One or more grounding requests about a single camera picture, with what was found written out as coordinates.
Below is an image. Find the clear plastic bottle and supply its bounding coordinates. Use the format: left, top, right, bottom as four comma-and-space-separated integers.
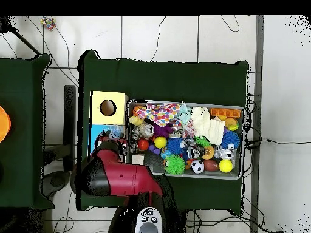
108, 125, 125, 139

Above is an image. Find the wooden box with three holes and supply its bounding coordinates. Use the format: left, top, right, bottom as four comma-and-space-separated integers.
89, 90, 129, 149

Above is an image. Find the polka dot cloth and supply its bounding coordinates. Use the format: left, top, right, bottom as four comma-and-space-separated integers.
134, 103, 182, 128

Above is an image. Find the small red ball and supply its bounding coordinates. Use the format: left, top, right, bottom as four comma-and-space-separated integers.
137, 139, 151, 152

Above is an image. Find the blue spiky ball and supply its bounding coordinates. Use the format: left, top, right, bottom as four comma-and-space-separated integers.
220, 130, 241, 150
166, 138, 185, 156

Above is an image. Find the green spiky ball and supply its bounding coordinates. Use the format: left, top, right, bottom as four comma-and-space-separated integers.
164, 155, 186, 175

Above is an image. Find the white knitted cloth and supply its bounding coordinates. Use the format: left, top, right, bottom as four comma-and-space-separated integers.
191, 106, 226, 146

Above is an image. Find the small soccer ball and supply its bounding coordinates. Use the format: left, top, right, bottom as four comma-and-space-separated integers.
191, 160, 206, 175

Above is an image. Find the orange toy building block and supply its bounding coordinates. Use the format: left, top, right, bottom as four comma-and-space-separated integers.
210, 107, 242, 118

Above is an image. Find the smooth yellow ball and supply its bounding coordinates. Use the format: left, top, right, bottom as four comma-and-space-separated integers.
218, 159, 234, 174

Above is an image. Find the green cloth side table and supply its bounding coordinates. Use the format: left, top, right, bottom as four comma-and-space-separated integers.
0, 53, 53, 209

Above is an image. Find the small colourful floor toy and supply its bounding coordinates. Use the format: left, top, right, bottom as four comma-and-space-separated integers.
41, 16, 56, 31

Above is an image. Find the orange round object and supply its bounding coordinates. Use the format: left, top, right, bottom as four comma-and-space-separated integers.
0, 106, 12, 143

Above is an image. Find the clear wire mesh bin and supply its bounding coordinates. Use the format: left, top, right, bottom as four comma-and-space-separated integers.
123, 99, 245, 180

